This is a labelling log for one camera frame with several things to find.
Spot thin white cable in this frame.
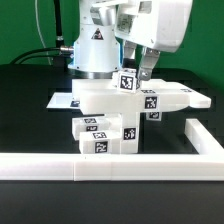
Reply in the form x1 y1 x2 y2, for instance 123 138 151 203
34 0 54 67

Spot black cable lower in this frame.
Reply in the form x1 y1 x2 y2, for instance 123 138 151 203
19 54 75 66

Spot white U-shaped fence frame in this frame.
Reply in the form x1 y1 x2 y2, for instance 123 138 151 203
0 119 224 181

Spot white tagged cube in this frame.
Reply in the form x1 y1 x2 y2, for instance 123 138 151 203
146 112 162 121
112 68 140 94

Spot white chair back frame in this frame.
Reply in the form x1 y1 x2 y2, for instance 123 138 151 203
72 79 211 115

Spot black cable upper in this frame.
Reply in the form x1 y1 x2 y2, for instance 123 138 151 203
9 48 75 66

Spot white marker base sheet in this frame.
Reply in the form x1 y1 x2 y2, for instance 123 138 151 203
47 92 79 109

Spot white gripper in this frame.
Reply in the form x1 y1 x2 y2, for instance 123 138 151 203
115 0 193 81

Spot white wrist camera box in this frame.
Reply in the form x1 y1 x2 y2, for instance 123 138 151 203
90 0 118 26

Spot black cable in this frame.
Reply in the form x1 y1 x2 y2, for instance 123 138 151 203
19 54 75 66
9 48 75 66

